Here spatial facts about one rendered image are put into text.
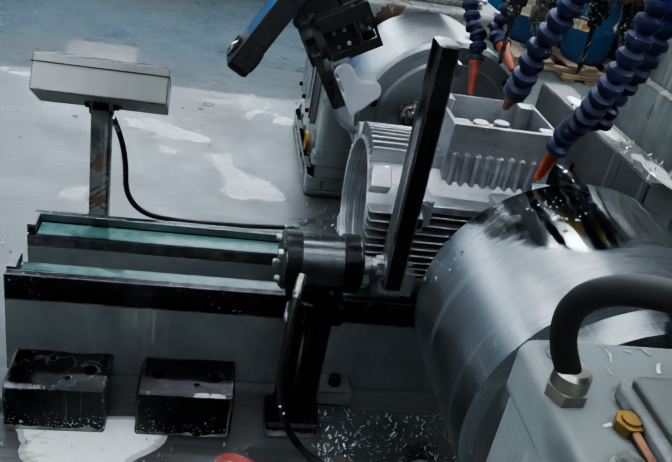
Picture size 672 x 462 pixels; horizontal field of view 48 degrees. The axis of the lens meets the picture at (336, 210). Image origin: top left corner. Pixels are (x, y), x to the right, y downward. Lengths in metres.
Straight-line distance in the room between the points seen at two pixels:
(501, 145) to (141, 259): 0.45
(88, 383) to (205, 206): 0.53
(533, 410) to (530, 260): 0.18
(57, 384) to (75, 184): 0.56
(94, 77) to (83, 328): 0.33
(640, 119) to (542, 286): 0.53
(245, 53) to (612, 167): 0.41
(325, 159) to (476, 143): 0.55
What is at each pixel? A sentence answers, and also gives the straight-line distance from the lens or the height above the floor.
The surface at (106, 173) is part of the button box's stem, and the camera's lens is 1.08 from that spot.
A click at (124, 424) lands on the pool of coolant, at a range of 0.87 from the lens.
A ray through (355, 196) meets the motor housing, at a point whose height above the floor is 0.99.
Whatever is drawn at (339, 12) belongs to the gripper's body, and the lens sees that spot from 0.82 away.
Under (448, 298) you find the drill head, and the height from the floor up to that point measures 1.08.
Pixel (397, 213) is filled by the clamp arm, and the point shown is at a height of 1.08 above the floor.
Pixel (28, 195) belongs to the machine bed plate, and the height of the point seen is 0.80.
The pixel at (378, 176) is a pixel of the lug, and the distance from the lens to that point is 0.79.
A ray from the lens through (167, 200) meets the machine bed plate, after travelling 1.29.
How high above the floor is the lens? 1.41
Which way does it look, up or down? 27 degrees down
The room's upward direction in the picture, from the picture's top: 11 degrees clockwise
